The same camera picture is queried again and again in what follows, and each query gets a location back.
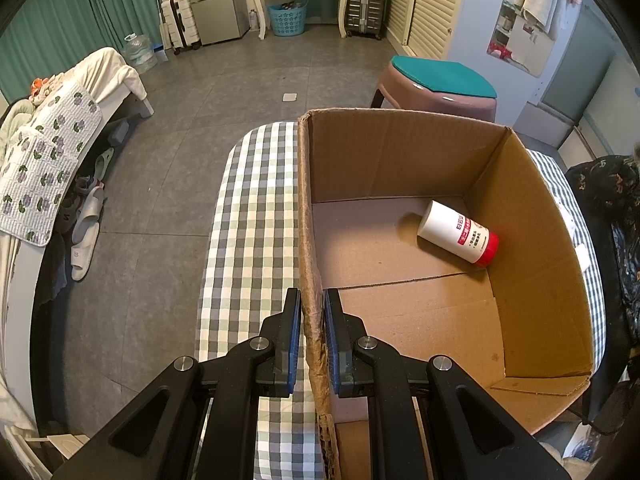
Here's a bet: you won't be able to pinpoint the wall mirror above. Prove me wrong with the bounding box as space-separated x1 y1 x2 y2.
486 0 586 78

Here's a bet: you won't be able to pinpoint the pale green slipper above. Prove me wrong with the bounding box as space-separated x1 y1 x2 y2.
92 147 115 181

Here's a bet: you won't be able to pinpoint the pale green blanket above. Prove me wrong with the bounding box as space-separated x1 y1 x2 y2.
0 97 36 156

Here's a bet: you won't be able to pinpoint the pair of sneakers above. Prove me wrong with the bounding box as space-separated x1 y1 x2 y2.
60 175 96 233

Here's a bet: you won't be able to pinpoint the teal seat cushion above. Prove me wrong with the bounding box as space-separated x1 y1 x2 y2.
390 55 498 100

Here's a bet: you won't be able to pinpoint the brown cardboard box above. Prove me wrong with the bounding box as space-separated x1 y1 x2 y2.
297 107 596 480

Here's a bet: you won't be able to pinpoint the dark grey suitcase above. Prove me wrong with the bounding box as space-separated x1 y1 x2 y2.
345 0 387 41

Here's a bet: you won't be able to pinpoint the cream blanket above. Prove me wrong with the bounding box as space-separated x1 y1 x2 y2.
65 46 148 103

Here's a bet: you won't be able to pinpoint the white bottle with red cap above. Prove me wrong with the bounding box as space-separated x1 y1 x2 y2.
417 200 501 267

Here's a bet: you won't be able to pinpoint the clear water jug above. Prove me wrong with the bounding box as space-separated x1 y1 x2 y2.
123 33 158 75

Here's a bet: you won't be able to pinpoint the blue plastic laundry basket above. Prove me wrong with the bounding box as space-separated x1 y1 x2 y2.
267 2 308 37

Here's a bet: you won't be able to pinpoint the white suitcase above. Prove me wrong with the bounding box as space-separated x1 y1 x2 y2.
161 0 202 56

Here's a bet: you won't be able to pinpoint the silver mini fridge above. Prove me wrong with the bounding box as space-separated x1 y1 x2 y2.
185 0 251 46

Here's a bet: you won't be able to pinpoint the frosted glass door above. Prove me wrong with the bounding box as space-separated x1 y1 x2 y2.
515 0 640 161

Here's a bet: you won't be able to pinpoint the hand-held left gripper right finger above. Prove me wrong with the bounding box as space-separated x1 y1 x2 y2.
324 288 573 480

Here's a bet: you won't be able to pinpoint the bed with floral blanket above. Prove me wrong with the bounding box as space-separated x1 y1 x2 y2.
0 95 155 431

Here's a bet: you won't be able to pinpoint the dark floral cloth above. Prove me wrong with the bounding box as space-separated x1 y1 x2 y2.
565 152 640 311

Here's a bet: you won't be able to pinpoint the pink plastic stool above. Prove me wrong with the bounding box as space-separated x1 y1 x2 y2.
371 55 498 123

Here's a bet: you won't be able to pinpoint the floral quilted blanket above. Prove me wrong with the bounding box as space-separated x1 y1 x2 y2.
0 80 103 247

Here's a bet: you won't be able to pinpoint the cream louvred wardrobe doors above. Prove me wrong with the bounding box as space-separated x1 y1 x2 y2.
385 0 471 61

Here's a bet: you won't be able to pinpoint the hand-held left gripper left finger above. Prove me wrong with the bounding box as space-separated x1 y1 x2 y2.
50 287 303 480

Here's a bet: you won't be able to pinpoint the green curtain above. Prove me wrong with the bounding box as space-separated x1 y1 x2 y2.
0 0 163 103

